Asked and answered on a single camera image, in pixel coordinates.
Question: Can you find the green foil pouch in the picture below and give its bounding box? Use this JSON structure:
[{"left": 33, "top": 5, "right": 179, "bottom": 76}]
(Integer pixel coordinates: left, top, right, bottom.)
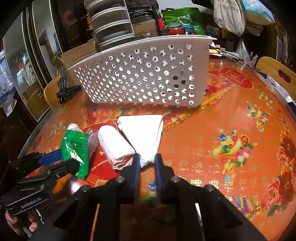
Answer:
[{"left": 60, "top": 130, "right": 89, "bottom": 180}]

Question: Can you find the white pink towel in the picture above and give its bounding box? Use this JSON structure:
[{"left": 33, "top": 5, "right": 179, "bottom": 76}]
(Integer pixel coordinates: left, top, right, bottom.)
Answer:
[{"left": 98, "top": 125, "right": 135, "bottom": 170}]

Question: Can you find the white cloth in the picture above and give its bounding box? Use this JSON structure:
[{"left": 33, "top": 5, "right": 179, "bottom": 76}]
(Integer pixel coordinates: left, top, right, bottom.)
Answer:
[{"left": 117, "top": 114, "right": 164, "bottom": 168}]

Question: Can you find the person's left hand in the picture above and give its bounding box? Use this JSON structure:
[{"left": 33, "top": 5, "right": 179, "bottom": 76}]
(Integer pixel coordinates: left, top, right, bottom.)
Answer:
[{"left": 5, "top": 209, "right": 40, "bottom": 235}]

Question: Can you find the small white roll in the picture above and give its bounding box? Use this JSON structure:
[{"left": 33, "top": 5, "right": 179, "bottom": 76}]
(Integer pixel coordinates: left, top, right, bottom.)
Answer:
[{"left": 67, "top": 123, "right": 83, "bottom": 133}]

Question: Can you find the left yellow wooden chair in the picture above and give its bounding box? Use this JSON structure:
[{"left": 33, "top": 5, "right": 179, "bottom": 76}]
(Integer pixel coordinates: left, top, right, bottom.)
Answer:
[{"left": 44, "top": 75, "right": 61, "bottom": 109}]

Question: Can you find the yellow wooden chair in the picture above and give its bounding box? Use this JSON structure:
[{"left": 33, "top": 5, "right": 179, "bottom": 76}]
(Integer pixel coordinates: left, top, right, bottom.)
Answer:
[
  {"left": 256, "top": 57, "right": 295, "bottom": 104},
  {"left": 44, "top": 75, "right": 61, "bottom": 109}
]

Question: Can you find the black phone stand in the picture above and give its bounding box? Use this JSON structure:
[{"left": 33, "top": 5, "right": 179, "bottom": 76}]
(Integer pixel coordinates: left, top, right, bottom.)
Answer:
[{"left": 56, "top": 76, "right": 81, "bottom": 104}]

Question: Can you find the red floral tablecloth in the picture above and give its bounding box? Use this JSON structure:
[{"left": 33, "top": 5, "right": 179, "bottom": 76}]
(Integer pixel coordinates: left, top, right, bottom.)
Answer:
[{"left": 21, "top": 59, "right": 295, "bottom": 240}]

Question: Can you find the brown cardboard box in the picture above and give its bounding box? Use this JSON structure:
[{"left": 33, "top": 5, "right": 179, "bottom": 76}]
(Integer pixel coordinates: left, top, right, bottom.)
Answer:
[{"left": 53, "top": 39, "right": 97, "bottom": 87}]

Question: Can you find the white perforated plastic basket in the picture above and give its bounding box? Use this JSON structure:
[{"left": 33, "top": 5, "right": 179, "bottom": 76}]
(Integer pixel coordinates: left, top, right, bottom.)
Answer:
[{"left": 68, "top": 35, "right": 213, "bottom": 107}]

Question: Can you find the grey white tiered rack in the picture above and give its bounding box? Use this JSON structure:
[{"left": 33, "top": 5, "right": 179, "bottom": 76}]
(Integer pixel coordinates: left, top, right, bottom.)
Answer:
[{"left": 84, "top": 0, "right": 135, "bottom": 51}]

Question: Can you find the right yellow wooden chair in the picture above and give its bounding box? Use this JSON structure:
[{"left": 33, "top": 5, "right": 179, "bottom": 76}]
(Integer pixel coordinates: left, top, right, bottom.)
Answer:
[{"left": 256, "top": 57, "right": 295, "bottom": 104}]

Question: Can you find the green shopping bag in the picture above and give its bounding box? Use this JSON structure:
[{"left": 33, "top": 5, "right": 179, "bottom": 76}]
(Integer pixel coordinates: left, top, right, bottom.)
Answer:
[{"left": 162, "top": 7, "right": 206, "bottom": 35}]

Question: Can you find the beige canvas tote bag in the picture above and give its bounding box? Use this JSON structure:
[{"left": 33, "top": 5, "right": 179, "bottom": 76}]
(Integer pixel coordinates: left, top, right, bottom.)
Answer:
[{"left": 211, "top": 0, "right": 246, "bottom": 37}]

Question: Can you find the blue printed tote bag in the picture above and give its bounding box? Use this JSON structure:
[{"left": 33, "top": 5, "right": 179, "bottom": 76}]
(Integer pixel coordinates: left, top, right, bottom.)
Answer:
[{"left": 242, "top": 0, "right": 275, "bottom": 25}]

